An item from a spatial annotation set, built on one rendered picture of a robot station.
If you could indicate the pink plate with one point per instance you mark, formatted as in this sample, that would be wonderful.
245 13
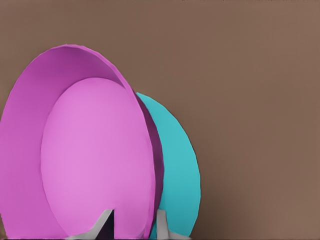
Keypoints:
82 140

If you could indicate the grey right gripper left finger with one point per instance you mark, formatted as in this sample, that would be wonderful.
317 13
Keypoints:
101 223

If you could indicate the blue plate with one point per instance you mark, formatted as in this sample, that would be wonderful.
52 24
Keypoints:
180 160

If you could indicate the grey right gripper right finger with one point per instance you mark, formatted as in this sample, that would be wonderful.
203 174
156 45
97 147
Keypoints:
162 226

